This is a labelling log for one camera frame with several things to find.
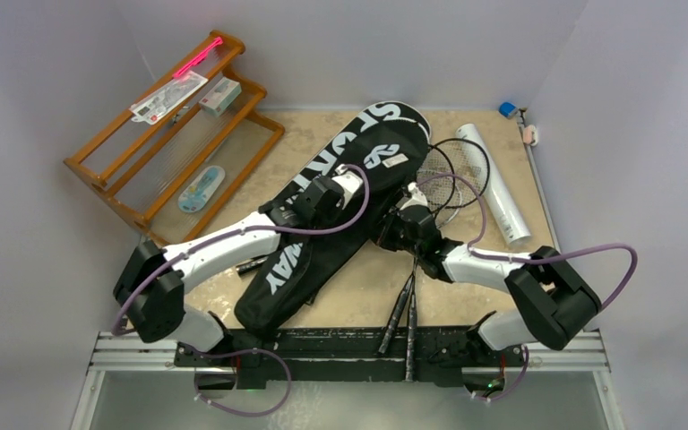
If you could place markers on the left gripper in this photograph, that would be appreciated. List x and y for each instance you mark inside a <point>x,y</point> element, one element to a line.
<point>343,204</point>

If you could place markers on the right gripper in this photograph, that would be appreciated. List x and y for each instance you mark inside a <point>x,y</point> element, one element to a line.
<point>396,222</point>

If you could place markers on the black racket bag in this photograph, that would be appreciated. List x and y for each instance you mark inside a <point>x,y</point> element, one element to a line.
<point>379,113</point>
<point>320,255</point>

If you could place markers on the black badminton racket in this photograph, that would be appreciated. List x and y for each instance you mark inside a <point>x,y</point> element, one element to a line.
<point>471,167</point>

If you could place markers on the white shuttlecock tube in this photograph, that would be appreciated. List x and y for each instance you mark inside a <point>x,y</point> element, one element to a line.
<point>498,198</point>

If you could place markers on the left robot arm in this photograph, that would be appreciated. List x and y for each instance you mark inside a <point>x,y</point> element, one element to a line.
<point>155,281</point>

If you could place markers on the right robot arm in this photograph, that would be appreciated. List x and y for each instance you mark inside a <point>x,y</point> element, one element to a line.
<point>552,300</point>

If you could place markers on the blue toothbrush blister pack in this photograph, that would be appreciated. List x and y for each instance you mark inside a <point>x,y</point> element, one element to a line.
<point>202,188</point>

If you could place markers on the black racket under bag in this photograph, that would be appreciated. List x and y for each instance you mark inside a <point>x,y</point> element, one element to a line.
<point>252,265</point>

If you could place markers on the small teal white box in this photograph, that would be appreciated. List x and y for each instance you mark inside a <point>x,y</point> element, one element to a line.
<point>219,98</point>

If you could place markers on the pink white small object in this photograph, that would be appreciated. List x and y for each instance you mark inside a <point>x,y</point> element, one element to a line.
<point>530,135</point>

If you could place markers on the blue small object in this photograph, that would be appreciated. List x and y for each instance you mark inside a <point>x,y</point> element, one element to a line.
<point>508,110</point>

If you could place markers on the wooden tiered shelf rack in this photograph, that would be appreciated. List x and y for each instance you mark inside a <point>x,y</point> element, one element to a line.
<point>139,170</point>

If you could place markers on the pink pen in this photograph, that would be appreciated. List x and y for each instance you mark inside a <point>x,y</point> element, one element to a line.
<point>197,58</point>

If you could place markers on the white packaged card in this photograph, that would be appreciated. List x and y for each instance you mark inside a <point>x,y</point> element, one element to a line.
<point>159,103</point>

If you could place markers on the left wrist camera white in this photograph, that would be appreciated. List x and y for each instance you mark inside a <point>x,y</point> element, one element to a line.
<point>349,180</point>

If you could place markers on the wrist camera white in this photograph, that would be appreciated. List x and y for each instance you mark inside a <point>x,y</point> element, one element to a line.
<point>415,197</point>
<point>349,180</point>

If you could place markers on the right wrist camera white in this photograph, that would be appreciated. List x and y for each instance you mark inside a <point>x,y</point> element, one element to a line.
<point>415,197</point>

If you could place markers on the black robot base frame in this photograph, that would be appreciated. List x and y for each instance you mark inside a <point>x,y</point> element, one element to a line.
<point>350,355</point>

